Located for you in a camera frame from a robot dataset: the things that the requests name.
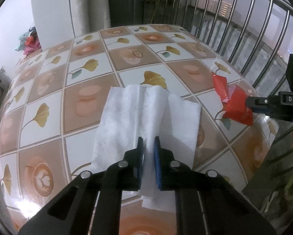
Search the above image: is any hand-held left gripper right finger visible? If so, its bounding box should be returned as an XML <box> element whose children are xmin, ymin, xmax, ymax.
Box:
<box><xmin>154</xmin><ymin>136</ymin><xmax>277</xmax><ymax>235</ymax></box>

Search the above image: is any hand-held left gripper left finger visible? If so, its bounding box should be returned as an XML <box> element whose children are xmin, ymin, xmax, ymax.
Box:
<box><xmin>18</xmin><ymin>136</ymin><xmax>145</xmax><ymax>235</ymax></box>

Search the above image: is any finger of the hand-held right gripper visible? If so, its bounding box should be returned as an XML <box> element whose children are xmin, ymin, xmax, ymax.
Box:
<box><xmin>244</xmin><ymin>95</ymin><xmax>280</xmax><ymax>115</ymax></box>

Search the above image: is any small red wrapper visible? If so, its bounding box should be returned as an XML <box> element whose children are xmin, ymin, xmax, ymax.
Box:
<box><xmin>212</xmin><ymin>75</ymin><xmax>254</xmax><ymax>126</ymax></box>

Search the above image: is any white tissue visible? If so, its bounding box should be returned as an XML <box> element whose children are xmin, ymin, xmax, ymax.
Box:
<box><xmin>89</xmin><ymin>84</ymin><xmax>202</xmax><ymax>212</ymax></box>

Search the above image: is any green fleece clothing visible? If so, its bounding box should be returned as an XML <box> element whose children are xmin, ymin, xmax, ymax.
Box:
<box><xmin>279</xmin><ymin>171</ymin><xmax>293</xmax><ymax>208</ymax></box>

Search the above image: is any metal balcony railing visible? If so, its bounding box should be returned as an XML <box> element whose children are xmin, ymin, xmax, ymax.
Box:
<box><xmin>159</xmin><ymin>0</ymin><xmax>293</xmax><ymax>91</ymax></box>

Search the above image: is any dark ribbed cabinet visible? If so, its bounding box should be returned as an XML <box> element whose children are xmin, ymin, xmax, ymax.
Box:
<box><xmin>107</xmin><ymin>0</ymin><xmax>144</xmax><ymax>27</ymax></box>

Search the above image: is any grey curtain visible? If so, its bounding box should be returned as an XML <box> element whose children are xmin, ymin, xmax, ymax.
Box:
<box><xmin>68</xmin><ymin>0</ymin><xmax>111</xmax><ymax>37</ymax></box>

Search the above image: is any pile of colourful clothes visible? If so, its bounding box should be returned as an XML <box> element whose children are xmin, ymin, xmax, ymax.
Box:
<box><xmin>15</xmin><ymin>26</ymin><xmax>41</xmax><ymax>55</ymax></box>

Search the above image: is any white cabinet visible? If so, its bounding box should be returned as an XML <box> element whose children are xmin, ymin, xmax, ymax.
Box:
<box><xmin>30</xmin><ymin>0</ymin><xmax>74</xmax><ymax>52</ymax></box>

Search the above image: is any yellow broom handle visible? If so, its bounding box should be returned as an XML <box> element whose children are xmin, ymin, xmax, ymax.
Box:
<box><xmin>150</xmin><ymin>0</ymin><xmax>163</xmax><ymax>24</ymax></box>

